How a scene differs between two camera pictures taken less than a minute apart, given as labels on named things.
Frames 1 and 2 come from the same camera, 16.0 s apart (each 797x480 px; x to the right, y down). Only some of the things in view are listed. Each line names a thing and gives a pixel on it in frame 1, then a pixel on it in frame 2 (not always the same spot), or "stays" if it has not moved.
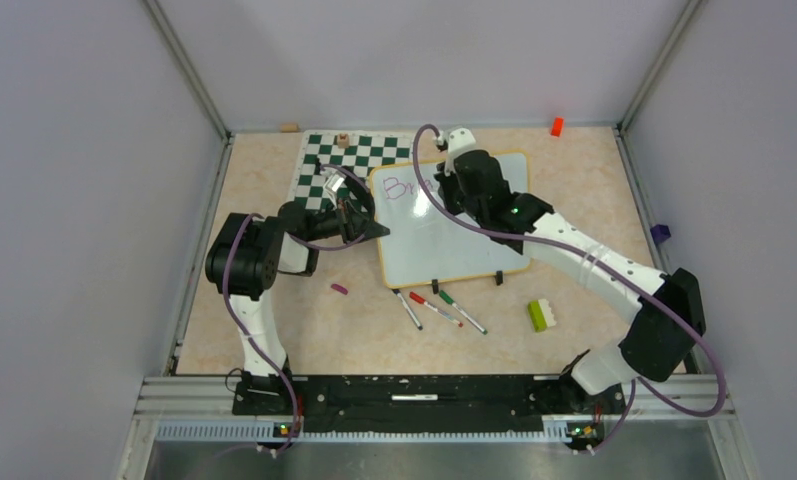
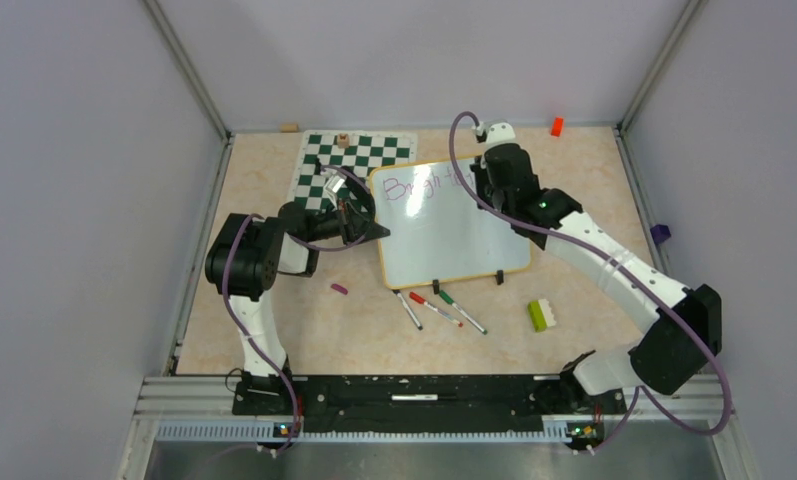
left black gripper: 354,225 stays
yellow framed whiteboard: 423,246 stays
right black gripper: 446,183 -> 481,175
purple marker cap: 339,288 stays
